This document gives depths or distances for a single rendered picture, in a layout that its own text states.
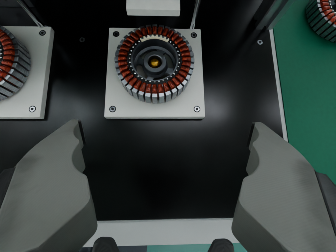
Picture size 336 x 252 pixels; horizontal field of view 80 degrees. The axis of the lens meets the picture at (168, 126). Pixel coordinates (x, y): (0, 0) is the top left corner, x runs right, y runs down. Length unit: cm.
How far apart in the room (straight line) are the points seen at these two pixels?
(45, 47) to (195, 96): 25
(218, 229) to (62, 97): 31
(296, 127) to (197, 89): 18
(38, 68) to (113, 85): 12
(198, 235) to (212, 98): 21
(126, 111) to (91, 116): 6
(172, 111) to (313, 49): 29
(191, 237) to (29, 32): 40
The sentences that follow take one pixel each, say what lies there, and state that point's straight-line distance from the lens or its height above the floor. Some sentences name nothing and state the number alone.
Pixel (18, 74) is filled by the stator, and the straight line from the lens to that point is 36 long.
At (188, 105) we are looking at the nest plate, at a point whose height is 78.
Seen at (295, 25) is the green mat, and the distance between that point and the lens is 49.
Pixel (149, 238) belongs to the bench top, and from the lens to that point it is 34.
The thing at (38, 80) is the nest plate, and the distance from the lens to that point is 37.
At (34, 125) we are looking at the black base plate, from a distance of 36.
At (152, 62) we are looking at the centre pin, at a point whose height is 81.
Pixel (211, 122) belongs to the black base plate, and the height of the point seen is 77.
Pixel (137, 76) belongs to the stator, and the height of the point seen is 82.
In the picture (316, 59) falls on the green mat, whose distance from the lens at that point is 47.
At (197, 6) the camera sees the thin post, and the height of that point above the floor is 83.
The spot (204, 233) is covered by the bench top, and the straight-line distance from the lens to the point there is 34.
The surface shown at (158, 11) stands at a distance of 26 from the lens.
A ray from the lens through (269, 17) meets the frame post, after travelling 40.
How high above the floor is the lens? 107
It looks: 78 degrees down
